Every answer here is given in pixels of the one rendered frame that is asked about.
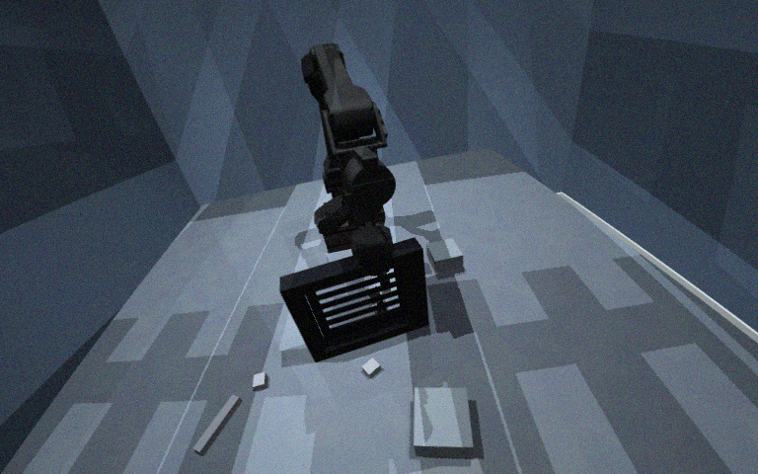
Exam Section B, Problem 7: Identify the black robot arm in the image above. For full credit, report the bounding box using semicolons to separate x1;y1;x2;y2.
301;43;396;236

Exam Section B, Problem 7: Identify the black slotted rack door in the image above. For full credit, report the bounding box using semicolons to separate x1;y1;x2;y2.
279;237;429;362

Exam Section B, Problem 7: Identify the grey rectangular bar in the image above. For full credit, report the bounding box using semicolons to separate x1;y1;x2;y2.
193;395;243;455

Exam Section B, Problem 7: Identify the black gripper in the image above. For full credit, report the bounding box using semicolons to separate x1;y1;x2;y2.
343;186;394;260

